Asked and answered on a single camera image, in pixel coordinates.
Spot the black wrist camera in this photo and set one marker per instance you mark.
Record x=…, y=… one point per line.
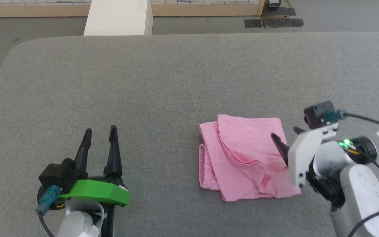
x=317, y=115
x=58, y=174

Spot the long black floor mat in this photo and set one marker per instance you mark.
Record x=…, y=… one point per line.
x=283, y=22

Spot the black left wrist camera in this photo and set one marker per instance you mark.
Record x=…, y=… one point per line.
x=58, y=174

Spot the black device on floor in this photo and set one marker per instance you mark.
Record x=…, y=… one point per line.
x=273, y=3

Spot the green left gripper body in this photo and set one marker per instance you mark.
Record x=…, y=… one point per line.
x=100, y=192

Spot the white square pillar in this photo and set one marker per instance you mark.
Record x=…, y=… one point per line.
x=118, y=18

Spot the small black floor mat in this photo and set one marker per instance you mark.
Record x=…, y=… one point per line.
x=253, y=23

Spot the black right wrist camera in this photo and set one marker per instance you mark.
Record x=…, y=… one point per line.
x=317, y=115

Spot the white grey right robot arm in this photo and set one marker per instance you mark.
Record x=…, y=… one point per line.
x=360, y=197

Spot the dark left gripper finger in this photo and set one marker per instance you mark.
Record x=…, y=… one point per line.
x=113, y=161
x=83, y=154

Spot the pink garment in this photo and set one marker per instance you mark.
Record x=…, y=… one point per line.
x=242, y=158

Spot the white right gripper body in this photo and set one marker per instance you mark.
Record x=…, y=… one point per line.
x=303, y=151

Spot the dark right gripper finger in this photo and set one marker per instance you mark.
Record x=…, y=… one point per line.
x=299, y=131
x=282, y=148

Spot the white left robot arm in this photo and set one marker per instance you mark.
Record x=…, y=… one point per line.
x=74, y=225

